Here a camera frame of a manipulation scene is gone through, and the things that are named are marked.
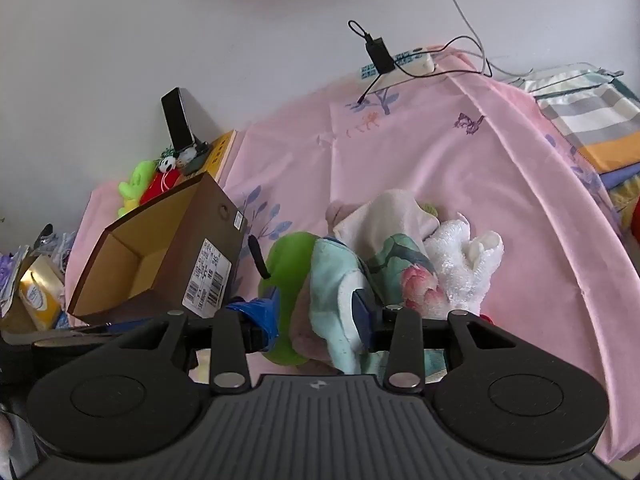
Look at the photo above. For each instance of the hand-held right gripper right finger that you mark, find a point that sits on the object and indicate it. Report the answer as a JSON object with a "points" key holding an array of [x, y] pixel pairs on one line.
{"points": [[362, 321]]}

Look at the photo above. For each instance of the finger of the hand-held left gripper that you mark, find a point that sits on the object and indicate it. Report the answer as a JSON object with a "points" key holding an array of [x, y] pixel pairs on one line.
{"points": [[75, 343]]}

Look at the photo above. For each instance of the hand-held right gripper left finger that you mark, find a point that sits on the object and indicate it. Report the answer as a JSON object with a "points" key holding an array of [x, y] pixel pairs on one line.
{"points": [[261, 317]]}

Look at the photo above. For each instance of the green plush toy with antenna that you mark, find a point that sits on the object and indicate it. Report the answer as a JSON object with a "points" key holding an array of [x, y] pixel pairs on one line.
{"points": [[285, 270]]}

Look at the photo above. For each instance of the lotus print cloth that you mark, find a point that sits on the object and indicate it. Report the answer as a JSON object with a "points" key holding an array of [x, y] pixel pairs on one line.
{"points": [[400, 260]]}

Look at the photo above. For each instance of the brown cardboard box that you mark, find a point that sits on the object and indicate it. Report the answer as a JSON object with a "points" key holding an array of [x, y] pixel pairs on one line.
{"points": [[210, 220]]}

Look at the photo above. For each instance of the cream white cloth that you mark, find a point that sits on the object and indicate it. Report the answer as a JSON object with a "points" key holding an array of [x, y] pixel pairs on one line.
{"points": [[380, 210]]}

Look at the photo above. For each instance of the red patterned cloth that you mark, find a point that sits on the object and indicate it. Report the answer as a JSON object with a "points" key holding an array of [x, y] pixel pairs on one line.
{"points": [[487, 318]]}

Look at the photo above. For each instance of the lime green cloth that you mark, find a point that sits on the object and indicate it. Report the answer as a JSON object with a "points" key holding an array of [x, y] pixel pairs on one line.
{"points": [[430, 209]]}

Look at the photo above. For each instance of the yellow tissue pack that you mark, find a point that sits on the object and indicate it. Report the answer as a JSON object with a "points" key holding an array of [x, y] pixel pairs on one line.
{"points": [[42, 295]]}

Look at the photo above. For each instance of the purple printed packet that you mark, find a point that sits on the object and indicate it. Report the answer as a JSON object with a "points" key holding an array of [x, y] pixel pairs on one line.
{"points": [[11, 280]]}

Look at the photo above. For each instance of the clear plastic bag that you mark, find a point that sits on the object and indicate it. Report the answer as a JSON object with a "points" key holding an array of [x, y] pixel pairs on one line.
{"points": [[57, 250]]}

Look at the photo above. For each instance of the red plush toy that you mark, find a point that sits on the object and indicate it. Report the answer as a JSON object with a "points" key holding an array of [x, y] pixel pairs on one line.
{"points": [[160, 185]]}

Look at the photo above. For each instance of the lime green plush toy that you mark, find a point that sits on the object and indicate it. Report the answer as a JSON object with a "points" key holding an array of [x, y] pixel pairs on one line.
{"points": [[135, 185]]}

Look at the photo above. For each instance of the dark green phone stand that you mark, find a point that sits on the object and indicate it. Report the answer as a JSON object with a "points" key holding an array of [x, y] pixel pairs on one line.
{"points": [[197, 160]]}

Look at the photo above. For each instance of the small panda toy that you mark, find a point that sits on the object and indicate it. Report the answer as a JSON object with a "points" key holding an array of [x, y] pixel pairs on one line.
{"points": [[167, 162]]}

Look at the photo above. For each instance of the pink printed bedsheet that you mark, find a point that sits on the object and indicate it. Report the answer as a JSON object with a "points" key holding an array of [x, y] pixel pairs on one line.
{"points": [[450, 150]]}

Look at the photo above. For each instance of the black phone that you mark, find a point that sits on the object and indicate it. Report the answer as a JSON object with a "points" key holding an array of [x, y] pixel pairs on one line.
{"points": [[175, 115]]}

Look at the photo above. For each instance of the white power strip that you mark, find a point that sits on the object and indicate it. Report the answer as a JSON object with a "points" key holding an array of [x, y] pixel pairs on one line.
{"points": [[412, 62]]}

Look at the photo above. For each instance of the black charger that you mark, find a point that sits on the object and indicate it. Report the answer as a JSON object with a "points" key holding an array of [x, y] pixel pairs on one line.
{"points": [[380, 55]]}

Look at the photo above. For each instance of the red cushion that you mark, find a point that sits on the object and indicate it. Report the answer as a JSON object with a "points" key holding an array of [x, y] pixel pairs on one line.
{"points": [[635, 222]]}

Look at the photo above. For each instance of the multicoloured folded quilt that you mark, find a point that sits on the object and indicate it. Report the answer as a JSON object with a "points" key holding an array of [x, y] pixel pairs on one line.
{"points": [[622, 185]]}

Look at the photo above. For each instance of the striped folded blanket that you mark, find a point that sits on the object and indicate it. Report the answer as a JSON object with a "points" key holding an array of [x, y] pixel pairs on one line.
{"points": [[590, 110]]}

